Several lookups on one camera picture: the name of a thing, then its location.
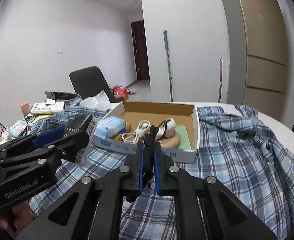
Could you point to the white tissue box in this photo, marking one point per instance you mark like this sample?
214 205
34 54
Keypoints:
43 108

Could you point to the open cardboard box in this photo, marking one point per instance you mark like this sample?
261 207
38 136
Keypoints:
165 116

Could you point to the yellow blue battery pack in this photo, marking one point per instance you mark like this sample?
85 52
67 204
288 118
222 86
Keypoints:
118 136

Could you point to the blue Babycare wipes pack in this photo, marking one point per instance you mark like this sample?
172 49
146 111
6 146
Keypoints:
109 127

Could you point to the blue plaid shirt cloth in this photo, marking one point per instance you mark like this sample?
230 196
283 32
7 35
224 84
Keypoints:
241 152

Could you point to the green mop handle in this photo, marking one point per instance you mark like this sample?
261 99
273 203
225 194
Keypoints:
168 64

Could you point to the dark wooden door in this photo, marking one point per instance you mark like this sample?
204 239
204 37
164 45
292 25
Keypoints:
140 50

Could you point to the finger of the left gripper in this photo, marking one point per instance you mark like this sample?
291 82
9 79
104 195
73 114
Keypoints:
31 142
59 148

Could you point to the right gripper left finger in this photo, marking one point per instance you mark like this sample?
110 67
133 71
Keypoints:
91 208

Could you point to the small black box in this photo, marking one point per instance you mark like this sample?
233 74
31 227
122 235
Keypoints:
79 130

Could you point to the pink broom handle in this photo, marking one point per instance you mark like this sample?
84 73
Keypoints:
220 80

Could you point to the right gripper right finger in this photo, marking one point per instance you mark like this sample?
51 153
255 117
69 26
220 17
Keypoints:
205 208

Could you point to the yellow papers stack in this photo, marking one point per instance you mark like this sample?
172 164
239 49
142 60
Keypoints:
40 117

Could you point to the gold refrigerator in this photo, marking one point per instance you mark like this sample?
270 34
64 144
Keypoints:
258 55

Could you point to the red plastic bag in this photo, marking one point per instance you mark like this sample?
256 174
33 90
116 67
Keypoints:
120 92

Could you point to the clear plastic bag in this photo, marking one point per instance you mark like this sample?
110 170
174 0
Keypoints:
100 102

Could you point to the black office chair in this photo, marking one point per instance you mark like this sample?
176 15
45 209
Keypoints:
89 82

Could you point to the person's left hand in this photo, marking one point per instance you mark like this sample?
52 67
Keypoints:
18 218

